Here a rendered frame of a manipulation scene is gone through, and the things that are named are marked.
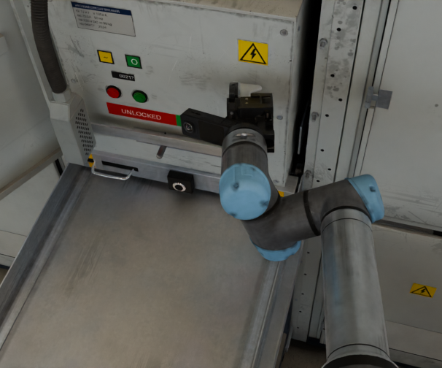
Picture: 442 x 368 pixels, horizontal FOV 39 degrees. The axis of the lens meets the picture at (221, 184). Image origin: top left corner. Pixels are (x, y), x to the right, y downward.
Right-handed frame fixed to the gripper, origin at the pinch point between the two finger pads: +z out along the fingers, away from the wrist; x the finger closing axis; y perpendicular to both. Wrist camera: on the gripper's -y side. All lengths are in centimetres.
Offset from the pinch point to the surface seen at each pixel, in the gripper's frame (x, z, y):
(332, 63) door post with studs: 4.0, 1.2, 18.9
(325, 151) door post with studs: -20.3, 7.4, 19.8
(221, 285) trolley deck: -42.1, -11.7, -3.6
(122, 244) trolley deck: -39.1, -1.4, -26.6
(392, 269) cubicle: -60, 10, 40
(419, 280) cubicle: -63, 9, 47
